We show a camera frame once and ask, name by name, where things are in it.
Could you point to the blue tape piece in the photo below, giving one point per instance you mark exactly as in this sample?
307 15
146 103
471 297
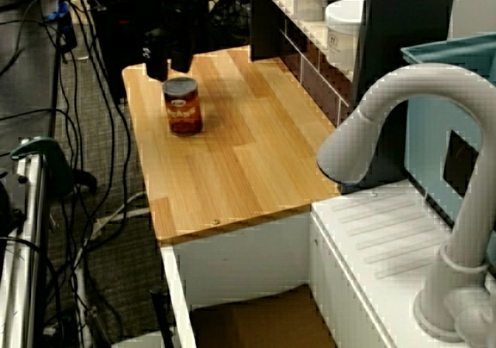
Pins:
59 12

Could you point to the dark tiled backsplash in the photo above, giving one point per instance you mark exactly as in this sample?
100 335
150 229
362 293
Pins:
321 80

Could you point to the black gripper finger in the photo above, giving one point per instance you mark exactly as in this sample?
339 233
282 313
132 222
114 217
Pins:
182 59
158 66

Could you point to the orange beans can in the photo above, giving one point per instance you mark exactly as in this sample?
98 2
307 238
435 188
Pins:
184 109

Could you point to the black desk cabinet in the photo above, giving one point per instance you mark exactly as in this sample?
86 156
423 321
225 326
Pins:
120 38

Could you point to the black upright panel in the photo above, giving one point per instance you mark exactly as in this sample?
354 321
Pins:
267 18

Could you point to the grey toy faucet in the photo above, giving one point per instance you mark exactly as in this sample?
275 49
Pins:
422 86

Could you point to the white plastic jar with label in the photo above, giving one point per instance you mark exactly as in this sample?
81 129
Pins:
344 34

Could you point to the aluminium frame rail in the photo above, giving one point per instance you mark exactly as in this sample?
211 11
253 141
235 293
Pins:
33 247

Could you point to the green power tool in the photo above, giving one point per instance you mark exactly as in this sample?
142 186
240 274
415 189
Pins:
58 158

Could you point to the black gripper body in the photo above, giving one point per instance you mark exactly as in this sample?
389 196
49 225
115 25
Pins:
170 40

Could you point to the white toy sink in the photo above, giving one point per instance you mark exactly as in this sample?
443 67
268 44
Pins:
248 259

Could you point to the teal plastic bin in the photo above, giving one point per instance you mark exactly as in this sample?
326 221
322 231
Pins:
426 138

